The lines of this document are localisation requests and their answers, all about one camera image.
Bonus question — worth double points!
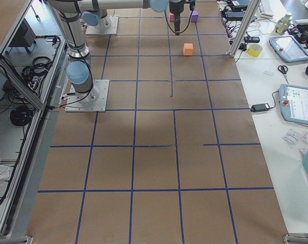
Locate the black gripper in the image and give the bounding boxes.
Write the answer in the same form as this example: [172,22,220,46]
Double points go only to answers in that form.
[173,13,180,35]

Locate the orange foam block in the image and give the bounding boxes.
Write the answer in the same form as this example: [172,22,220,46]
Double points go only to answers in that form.
[183,43,194,56]

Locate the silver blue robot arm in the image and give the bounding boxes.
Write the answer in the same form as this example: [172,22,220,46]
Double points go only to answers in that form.
[47,1,111,102]
[76,1,195,36]

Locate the red foam block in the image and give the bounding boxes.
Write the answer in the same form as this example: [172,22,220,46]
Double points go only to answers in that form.
[169,13,174,22]

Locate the purple foam block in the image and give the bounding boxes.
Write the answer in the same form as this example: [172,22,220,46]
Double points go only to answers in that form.
[190,10,199,22]

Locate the small black device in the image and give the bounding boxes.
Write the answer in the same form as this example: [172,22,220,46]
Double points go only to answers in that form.
[243,36,260,43]

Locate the yellow tape roll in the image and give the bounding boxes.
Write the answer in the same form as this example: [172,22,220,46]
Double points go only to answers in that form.
[247,43,263,57]

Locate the white keyboard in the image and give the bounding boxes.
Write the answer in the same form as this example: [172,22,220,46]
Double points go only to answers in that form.
[258,0,274,18]

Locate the black power adapter brick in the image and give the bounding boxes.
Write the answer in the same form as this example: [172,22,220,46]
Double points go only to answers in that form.
[250,103,270,112]

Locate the far teach pendant tablet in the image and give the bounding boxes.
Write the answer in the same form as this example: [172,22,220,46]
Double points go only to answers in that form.
[269,36,308,63]

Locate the teach pendant tablet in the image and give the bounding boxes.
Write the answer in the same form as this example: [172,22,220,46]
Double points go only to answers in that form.
[269,36,308,63]
[279,84,308,125]

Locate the near teach pendant tablet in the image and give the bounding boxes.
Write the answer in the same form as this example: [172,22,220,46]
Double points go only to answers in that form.
[279,84,308,125]

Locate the black electronics box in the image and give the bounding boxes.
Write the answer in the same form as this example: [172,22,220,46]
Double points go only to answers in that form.
[6,18,36,53]

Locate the clear plastic parts bag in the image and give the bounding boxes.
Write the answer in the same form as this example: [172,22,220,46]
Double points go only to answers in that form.
[283,129,301,146]

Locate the aluminium frame post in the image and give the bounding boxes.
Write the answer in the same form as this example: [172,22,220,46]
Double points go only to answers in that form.
[229,0,260,57]

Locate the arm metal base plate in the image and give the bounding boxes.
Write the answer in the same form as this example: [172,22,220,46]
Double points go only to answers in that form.
[65,79,110,112]
[86,15,119,36]

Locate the black handled scissors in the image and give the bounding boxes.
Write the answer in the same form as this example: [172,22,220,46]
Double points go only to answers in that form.
[278,65,289,84]

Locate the coiled black cable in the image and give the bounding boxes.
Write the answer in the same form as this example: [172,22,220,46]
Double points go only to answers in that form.
[10,105,30,127]

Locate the aluminium frame rail left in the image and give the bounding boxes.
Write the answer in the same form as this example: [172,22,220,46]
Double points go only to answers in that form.
[0,53,46,110]

